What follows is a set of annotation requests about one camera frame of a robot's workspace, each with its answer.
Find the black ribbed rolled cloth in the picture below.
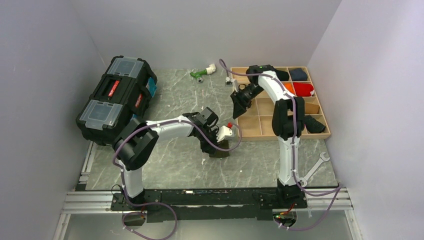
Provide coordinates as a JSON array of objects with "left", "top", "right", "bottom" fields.
[{"left": 304, "top": 115, "right": 327, "bottom": 134}]

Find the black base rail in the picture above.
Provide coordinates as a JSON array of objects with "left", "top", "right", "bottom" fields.
[{"left": 110, "top": 186, "right": 308, "bottom": 223}]

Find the orange rolled cloth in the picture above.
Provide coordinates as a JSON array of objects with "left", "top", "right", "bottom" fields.
[{"left": 283, "top": 82, "right": 296, "bottom": 95}]

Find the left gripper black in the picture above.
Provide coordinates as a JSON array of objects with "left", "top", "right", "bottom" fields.
[{"left": 197, "top": 127, "right": 224, "bottom": 157}]

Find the aluminium frame rail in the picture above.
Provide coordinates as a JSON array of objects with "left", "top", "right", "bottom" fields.
[{"left": 54, "top": 142, "right": 363, "bottom": 240}]

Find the brown rolled cloth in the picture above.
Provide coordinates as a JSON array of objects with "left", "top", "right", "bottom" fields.
[{"left": 304, "top": 102, "right": 320, "bottom": 115}]

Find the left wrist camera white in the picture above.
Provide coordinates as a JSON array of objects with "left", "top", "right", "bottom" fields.
[{"left": 216, "top": 122, "right": 235, "bottom": 143}]

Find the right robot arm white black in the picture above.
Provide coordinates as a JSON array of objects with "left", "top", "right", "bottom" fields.
[{"left": 230, "top": 64, "right": 308, "bottom": 209}]

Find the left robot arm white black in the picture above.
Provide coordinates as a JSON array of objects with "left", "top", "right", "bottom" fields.
[{"left": 112, "top": 107, "right": 226, "bottom": 210}]

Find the wooden compartment tray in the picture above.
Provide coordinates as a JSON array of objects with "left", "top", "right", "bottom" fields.
[{"left": 230, "top": 65, "right": 331, "bottom": 141}]

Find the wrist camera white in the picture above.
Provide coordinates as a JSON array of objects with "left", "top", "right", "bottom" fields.
[
  {"left": 225, "top": 76, "right": 238, "bottom": 87},
  {"left": 216, "top": 122, "right": 235, "bottom": 143}
]

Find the silver wrench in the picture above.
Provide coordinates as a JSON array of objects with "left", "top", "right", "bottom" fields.
[{"left": 299, "top": 152, "right": 331, "bottom": 187}]

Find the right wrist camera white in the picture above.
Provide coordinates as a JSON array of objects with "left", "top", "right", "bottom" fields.
[{"left": 225, "top": 76, "right": 238, "bottom": 87}]

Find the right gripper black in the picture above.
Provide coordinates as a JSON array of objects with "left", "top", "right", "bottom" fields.
[{"left": 230, "top": 84, "right": 264, "bottom": 120}]

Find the green white pipe fitting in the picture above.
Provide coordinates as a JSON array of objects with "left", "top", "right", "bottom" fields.
[{"left": 189, "top": 64, "right": 216, "bottom": 83}]

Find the black plastic toolbox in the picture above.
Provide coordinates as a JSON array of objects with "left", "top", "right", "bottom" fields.
[{"left": 75, "top": 55, "right": 158, "bottom": 146}]

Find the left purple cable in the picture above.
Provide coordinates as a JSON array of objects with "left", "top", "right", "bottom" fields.
[{"left": 112, "top": 119, "right": 243, "bottom": 240}]

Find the red rolled cloth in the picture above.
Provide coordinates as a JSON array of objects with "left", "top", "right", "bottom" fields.
[{"left": 293, "top": 82, "right": 315, "bottom": 97}]

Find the olive green underwear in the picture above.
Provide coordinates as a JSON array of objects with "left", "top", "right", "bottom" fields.
[{"left": 208, "top": 140, "right": 230, "bottom": 159}]

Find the navy rolled cloth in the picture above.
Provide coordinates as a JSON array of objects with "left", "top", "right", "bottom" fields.
[{"left": 289, "top": 68, "right": 308, "bottom": 82}]

